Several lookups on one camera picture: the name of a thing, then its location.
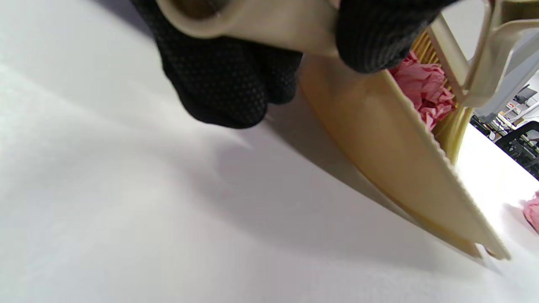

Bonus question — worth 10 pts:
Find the person's left hand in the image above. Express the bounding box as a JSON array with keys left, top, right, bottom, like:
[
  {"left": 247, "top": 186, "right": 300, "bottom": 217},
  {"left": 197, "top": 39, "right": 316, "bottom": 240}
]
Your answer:
[{"left": 131, "top": 0, "right": 462, "bottom": 129}]

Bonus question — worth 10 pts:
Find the beige plastic dustpan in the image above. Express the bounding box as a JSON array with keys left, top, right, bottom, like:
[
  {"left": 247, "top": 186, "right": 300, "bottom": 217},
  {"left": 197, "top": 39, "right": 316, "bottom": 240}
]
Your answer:
[{"left": 156, "top": 0, "right": 512, "bottom": 261}]

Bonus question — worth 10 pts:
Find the group of pink paper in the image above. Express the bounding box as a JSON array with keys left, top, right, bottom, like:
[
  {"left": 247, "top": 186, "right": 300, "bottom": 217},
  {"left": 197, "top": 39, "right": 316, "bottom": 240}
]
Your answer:
[{"left": 387, "top": 50, "right": 539, "bottom": 234}]

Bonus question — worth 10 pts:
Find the beige brush with wooden handle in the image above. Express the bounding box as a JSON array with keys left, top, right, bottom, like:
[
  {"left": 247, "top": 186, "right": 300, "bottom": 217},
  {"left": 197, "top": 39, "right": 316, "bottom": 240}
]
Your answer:
[{"left": 411, "top": 0, "right": 539, "bottom": 165}]

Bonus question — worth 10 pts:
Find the white table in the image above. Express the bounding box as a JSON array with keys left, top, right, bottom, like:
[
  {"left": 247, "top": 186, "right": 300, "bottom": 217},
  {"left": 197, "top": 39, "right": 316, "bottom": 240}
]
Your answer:
[{"left": 0, "top": 0, "right": 539, "bottom": 303}]

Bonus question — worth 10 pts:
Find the black chair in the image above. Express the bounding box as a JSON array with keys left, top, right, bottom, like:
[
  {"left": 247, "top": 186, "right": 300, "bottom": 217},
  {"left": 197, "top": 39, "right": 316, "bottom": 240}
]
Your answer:
[{"left": 471, "top": 114, "right": 539, "bottom": 181}]

